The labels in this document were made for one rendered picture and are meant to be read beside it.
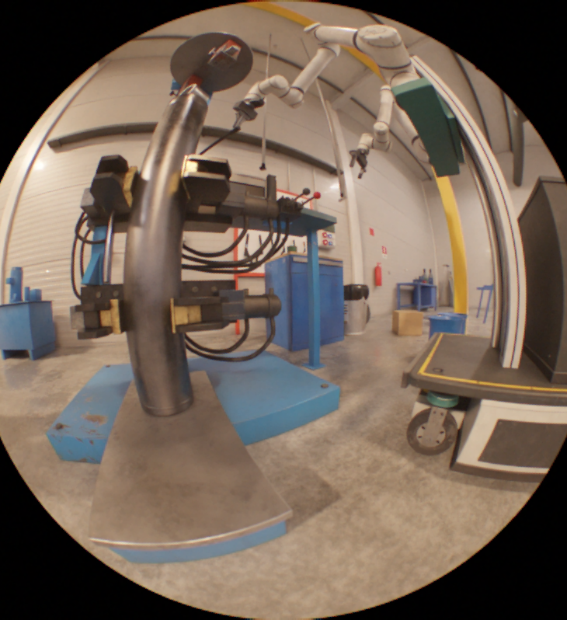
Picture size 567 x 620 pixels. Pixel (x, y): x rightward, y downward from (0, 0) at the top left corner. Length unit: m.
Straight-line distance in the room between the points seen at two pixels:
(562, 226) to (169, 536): 1.03
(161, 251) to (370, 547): 0.94
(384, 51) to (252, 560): 1.47
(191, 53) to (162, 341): 1.73
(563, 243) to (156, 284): 1.12
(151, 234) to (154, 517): 0.69
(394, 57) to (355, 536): 1.42
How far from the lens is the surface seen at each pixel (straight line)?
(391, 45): 0.96
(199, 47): 1.71
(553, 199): 0.72
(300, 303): 1.85
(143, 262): 0.63
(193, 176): 0.67
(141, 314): 0.62
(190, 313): 0.57
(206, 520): 0.43
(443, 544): 0.62
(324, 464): 0.69
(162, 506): 0.47
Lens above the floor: 0.52
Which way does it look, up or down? 4 degrees down
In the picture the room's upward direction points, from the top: 1 degrees counter-clockwise
